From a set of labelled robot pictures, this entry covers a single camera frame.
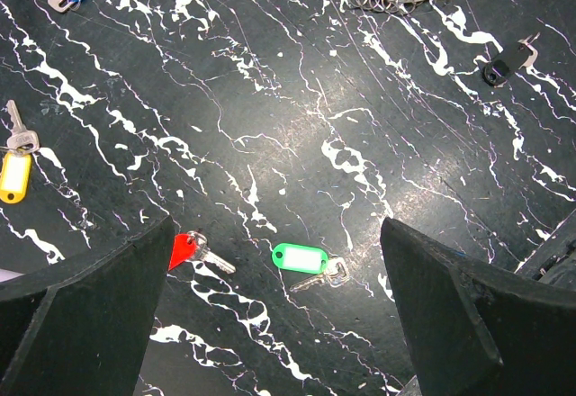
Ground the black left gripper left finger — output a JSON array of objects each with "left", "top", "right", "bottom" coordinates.
[{"left": 1, "top": 217, "right": 175, "bottom": 395}]

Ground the key with yellow tag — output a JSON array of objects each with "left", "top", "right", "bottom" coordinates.
[{"left": 1, "top": 100, "right": 40, "bottom": 204}]

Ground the key with green tag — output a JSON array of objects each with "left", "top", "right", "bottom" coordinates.
[{"left": 271, "top": 243, "right": 350, "bottom": 293}]

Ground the key with red tag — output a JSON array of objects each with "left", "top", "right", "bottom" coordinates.
[{"left": 168, "top": 231, "right": 236, "bottom": 275}]

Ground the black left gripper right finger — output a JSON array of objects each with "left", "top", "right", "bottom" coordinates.
[{"left": 381, "top": 217, "right": 575, "bottom": 395}]

